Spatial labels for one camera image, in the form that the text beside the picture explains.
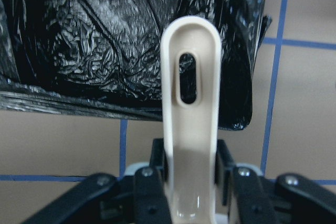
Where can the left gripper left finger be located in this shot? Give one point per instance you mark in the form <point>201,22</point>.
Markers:
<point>102,198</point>

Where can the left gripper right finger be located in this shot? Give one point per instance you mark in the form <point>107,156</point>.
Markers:
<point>252,198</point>

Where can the beige plastic dustpan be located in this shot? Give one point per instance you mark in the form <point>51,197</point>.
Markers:
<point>190,130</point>

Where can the bin with black bag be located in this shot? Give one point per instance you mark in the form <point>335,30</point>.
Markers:
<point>101,57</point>

